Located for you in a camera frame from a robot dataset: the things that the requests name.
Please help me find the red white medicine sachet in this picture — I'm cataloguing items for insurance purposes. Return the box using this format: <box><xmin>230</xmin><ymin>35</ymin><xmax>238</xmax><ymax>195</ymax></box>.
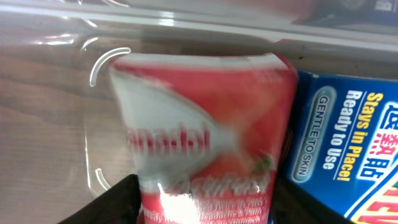
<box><xmin>109</xmin><ymin>54</ymin><xmax>299</xmax><ymax>223</ymax></box>

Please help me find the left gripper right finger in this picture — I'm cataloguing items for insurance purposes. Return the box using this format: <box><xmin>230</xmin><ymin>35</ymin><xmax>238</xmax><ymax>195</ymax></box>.
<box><xmin>270</xmin><ymin>174</ymin><xmax>353</xmax><ymax>224</ymax></box>

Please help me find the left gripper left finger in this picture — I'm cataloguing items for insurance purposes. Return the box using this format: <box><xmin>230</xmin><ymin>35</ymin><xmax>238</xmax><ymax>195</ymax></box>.
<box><xmin>59</xmin><ymin>174</ymin><xmax>141</xmax><ymax>224</ymax></box>

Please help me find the blue fever patch box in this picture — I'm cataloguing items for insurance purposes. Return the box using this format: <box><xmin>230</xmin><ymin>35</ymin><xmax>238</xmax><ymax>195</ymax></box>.
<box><xmin>282</xmin><ymin>72</ymin><xmax>397</xmax><ymax>223</ymax></box>

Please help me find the clear plastic container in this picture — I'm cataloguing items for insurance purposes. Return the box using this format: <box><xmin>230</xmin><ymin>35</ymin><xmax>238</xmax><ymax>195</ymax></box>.
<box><xmin>1</xmin><ymin>1</ymin><xmax>397</xmax><ymax>200</ymax></box>

